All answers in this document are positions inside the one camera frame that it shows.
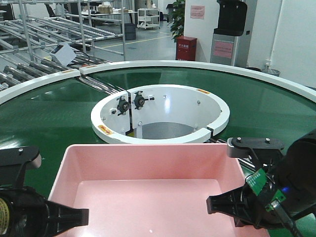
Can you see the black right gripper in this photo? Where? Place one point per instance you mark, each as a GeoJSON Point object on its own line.
{"type": "Point", "coordinates": [294, 174]}

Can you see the black storage crate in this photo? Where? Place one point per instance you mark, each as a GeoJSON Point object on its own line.
{"type": "Point", "coordinates": [130, 31]}

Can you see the grey control box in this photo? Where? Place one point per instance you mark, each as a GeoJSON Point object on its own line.
{"type": "Point", "coordinates": [63, 54]}

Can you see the red fire extinguisher cabinet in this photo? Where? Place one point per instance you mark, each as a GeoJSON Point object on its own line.
{"type": "Point", "coordinates": [186, 48]}

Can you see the pink wall notice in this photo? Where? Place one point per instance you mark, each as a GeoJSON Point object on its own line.
{"type": "Point", "coordinates": [197, 12]}

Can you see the metal roller conveyor rack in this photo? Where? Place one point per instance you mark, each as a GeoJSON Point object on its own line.
{"type": "Point", "coordinates": [25, 42]}

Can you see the white wheeled cart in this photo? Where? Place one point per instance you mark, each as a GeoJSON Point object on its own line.
{"type": "Point", "coordinates": [148, 18]}

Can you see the green potted plant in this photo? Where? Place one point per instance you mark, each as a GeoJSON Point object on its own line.
{"type": "Point", "coordinates": [178, 16]}

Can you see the green circuit board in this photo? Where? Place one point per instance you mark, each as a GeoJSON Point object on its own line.
{"type": "Point", "coordinates": [265, 189]}

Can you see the black water dispenser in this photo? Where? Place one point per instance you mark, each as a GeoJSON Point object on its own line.
{"type": "Point", "coordinates": [232, 18]}

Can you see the wire mesh waste basket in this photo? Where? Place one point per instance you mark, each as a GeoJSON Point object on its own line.
{"type": "Point", "coordinates": [272, 72]}

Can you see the white outer conveyor rim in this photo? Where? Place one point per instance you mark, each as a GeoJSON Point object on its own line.
{"type": "Point", "coordinates": [24, 87]}

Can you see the pink plastic bin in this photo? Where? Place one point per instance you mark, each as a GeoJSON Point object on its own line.
{"type": "Point", "coordinates": [149, 190]}

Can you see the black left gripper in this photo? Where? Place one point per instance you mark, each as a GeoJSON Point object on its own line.
{"type": "Point", "coordinates": [24, 213]}

